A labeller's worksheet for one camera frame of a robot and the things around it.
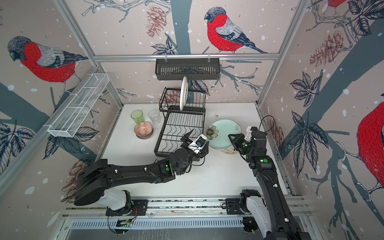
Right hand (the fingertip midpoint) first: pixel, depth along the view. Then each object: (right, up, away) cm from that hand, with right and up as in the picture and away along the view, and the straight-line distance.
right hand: (227, 136), depth 76 cm
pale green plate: (-4, +1, +5) cm, 7 cm away
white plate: (+5, -11, +17) cm, 21 cm away
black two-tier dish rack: (-30, +5, +30) cm, 43 cm away
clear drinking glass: (-48, +11, +33) cm, 60 cm away
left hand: (-15, +1, -6) cm, 16 cm away
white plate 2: (-23, +23, +3) cm, 33 cm away
